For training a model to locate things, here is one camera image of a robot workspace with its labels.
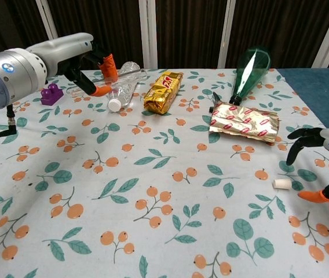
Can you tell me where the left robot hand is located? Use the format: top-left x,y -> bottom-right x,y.
27,32 -> 121,98

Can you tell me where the small white cap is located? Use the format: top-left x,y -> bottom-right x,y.
272,178 -> 292,192

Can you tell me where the purple toy block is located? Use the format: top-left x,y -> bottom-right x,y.
39,83 -> 64,106

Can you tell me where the clear plastic water bottle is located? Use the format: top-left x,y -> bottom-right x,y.
107,61 -> 148,113

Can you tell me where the silver foil packet red print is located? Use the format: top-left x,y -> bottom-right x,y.
209,103 -> 281,145

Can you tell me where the gold snack packet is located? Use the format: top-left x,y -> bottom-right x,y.
143,71 -> 184,116

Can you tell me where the green plastic bottle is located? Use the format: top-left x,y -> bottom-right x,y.
228,46 -> 272,105

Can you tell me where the floral patterned tablecloth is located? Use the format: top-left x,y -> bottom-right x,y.
0,68 -> 329,278

